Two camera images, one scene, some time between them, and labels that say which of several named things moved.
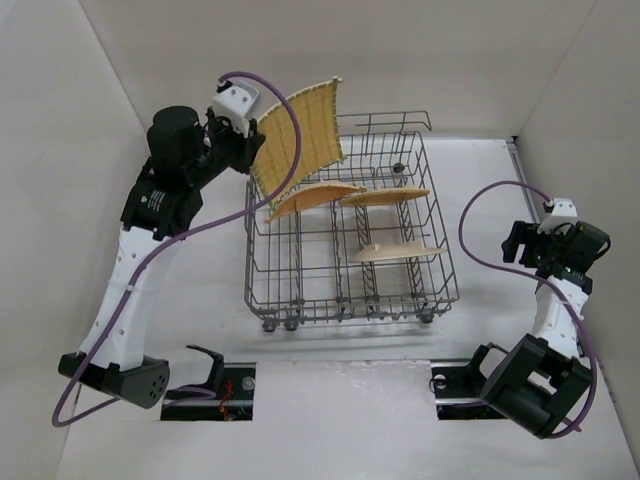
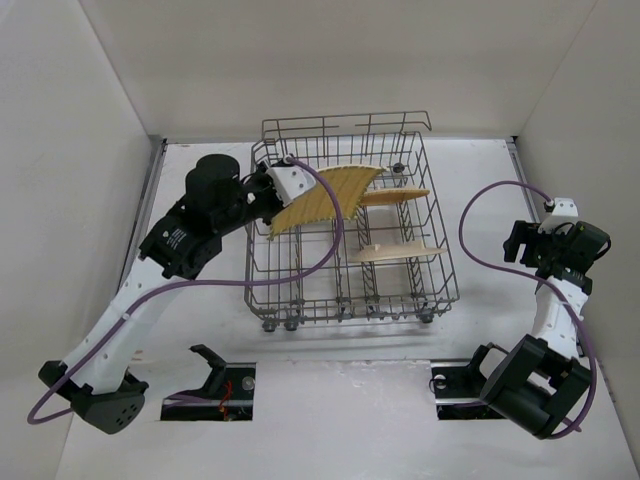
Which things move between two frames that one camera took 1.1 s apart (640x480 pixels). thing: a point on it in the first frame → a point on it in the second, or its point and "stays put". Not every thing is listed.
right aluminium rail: [518, 161] stays put
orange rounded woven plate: [381, 195] stays put
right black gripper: [523, 239] stays put
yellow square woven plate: [320, 144] → [351, 183]
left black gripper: [245, 147] → [270, 197]
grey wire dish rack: [368, 239] stays put
